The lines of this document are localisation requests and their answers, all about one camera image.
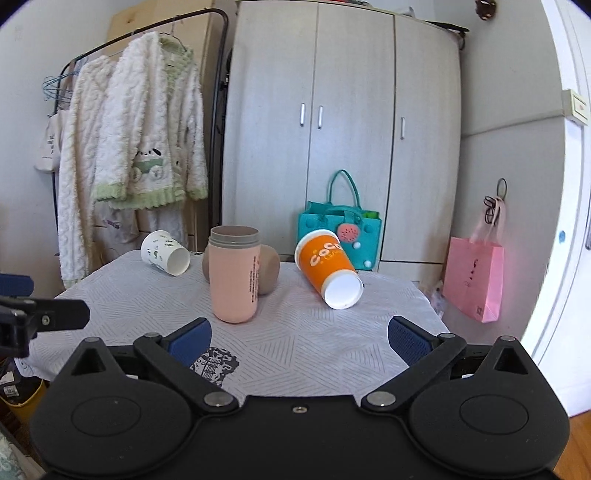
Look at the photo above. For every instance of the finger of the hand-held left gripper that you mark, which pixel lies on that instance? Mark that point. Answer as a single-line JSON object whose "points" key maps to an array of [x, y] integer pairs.
{"points": [[60, 314], [16, 285]]}

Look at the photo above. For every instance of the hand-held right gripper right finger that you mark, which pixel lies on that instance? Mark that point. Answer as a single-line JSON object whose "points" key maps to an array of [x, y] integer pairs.
{"points": [[407, 340]]}

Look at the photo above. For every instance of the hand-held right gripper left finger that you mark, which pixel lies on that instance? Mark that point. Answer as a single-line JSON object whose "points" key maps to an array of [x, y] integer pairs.
{"points": [[191, 340]]}

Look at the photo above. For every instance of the white green-print paper cup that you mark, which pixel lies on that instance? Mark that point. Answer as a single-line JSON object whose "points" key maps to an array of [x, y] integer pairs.
{"points": [[159, 249]]}

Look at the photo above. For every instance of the orange paper cup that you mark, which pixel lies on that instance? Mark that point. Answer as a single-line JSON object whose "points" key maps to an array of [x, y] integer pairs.
{"points": [[323, 263]]}

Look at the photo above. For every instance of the pink tumbler cup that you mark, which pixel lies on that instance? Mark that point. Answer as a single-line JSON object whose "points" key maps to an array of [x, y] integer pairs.
{"points": [[233, 281]]}

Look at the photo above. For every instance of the pink paper gift bag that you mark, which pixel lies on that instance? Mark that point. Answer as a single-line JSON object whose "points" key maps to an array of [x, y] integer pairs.
{"points": [[473, 277]]}

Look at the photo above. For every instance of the yellow container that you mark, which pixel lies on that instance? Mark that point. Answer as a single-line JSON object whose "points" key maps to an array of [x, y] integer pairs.
{"points": [[23, 406]]}

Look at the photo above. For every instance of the brown tumbler lid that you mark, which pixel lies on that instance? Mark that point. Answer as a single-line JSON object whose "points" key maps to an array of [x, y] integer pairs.
{"points": [[268, 272]]}

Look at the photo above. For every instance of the beige printed garment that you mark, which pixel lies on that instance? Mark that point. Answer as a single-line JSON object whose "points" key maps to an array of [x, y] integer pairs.
{"points": [[115, 224]]}

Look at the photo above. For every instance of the white patterned tablecloth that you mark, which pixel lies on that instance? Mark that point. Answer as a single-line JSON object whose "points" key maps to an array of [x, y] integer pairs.
{"points": [[300, 334]]}

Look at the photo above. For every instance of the white fleece robe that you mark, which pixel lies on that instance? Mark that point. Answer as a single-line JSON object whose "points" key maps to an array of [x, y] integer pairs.
{"points": [[78, 184]]}

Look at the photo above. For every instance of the white cloth bag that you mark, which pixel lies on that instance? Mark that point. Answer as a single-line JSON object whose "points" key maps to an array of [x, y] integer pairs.
{"points": [[48, 147]]}

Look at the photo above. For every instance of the teal felt tote bag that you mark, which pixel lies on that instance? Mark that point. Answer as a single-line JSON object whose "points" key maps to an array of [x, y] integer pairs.
{"points": [[318, 222]]}

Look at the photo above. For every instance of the white door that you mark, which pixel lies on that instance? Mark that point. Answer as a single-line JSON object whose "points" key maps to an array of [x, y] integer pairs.
{"points": [[572, 240]]}

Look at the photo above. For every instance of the white green-trim fleece cardigan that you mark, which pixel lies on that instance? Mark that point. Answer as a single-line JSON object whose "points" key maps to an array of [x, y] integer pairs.
{"points": [[152, 115]]}

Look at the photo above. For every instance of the grey wooden wardrobe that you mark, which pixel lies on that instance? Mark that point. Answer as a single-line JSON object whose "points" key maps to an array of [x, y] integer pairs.
{"points": [[351, 92]]}

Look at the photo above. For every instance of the black metal clothes rack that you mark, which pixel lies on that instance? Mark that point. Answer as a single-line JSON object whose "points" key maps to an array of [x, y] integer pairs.
{"points": [[225, 69]]}

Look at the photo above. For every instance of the beige light switch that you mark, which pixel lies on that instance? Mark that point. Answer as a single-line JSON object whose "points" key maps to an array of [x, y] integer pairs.
{"points": [[575, 106]]}

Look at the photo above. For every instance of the brown wall ornament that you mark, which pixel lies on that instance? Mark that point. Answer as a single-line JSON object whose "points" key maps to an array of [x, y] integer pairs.
{"points": [[485, 8]]}

